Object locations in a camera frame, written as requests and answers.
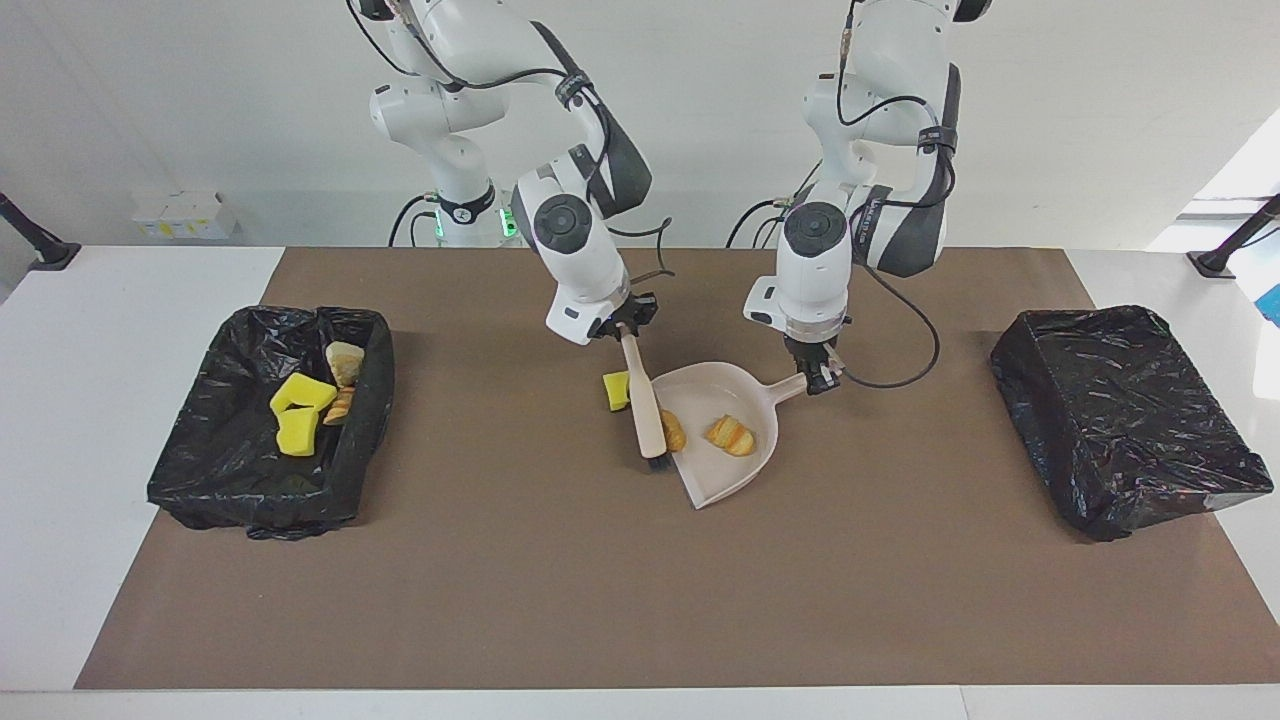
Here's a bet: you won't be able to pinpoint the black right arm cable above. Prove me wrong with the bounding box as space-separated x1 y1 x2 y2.
345 0 676 287

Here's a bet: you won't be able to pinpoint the black base cable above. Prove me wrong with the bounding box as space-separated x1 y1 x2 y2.
725 180 801 248
388 195 441 248

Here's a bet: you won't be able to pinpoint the black camera stand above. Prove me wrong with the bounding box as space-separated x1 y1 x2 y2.
0 192 81 271
1187 193 1280 279

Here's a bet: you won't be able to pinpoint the beige hand brush black bristles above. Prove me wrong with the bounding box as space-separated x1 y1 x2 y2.
618 330 671 471

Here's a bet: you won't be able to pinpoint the beige plastic dustpan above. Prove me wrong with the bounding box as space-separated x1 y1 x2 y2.
650 361 811 511

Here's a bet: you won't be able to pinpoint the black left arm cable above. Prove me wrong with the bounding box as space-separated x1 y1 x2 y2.
835 0 943 391

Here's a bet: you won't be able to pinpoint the notched yellow sponge piece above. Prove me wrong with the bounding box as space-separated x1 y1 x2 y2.
270 373 338 416

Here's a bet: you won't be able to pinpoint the striped croissant bread piece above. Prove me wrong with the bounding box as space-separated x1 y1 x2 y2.
704 414 758 458

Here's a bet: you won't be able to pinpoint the white box with yellow labels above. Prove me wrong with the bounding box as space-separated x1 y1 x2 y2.
133 190 241 239

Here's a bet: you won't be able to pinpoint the brown table mat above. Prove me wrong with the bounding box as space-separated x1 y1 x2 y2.
75 247 1280 691

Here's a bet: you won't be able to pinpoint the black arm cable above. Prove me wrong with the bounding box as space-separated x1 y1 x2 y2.
835 0 943 391
345 0 676 287

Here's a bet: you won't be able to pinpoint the bin with glossy black bag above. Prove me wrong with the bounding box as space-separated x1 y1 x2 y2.
147 305 396 541
990 305 1276 543

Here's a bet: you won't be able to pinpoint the pale green sponge piece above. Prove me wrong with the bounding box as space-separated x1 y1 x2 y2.
326 342 366 389

